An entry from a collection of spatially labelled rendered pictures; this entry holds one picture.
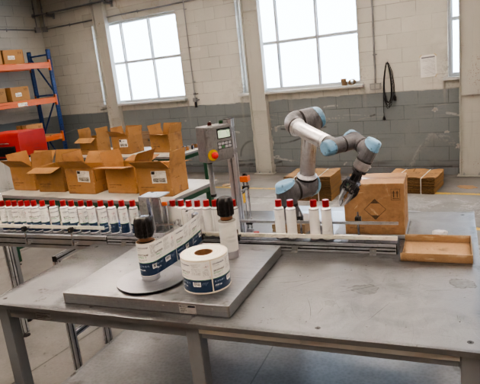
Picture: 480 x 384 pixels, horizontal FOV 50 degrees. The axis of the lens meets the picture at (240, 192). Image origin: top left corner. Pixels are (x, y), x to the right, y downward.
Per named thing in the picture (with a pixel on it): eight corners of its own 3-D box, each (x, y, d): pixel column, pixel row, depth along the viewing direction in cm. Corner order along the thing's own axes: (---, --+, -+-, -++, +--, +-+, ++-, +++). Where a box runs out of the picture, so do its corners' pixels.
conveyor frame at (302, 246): (107, 244, 303) (105, 236, 302) (117, 238, 313) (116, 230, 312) (397, 254, 240) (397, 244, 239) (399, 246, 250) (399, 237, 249)
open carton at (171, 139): (143, 154, 690) (139, 126, 682) (164, 148, 725) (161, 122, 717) (167, 154, 667) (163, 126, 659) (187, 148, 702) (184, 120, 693)
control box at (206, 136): (199, 161, 278) (194, 126, 273) (225, 156, 287) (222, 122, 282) (208, 164, 269) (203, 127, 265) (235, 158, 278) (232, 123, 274)
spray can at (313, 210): (309, 240, 258) (306, 200, 253) (312, 237, 262) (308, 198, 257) (319, 240, 256) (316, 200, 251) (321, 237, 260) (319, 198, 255)
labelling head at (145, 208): (143, 243, 280) (136, 197, 275) (155, 235, 292) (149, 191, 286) (166, 244, 275) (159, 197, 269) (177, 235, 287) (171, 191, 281)
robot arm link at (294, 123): (274, 111, 270) (329, 139, 231) (292, 107, 274) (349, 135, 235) (274, 132, 276) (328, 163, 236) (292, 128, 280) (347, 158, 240)
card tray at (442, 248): (400, 260, 233) (400, 252, 232) (404, 241, 256) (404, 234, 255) (473, 264, 221) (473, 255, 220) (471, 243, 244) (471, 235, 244)
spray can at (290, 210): (286, 239, 262) (283, 201, 257) (289, 236, 267) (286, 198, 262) (296, 240, 260) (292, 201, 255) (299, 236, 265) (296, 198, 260)
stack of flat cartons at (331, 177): (284, 200, 680) (282, 177, 673) (298, 190, 727) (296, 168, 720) (332, 201, 652) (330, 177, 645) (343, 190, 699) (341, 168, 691)
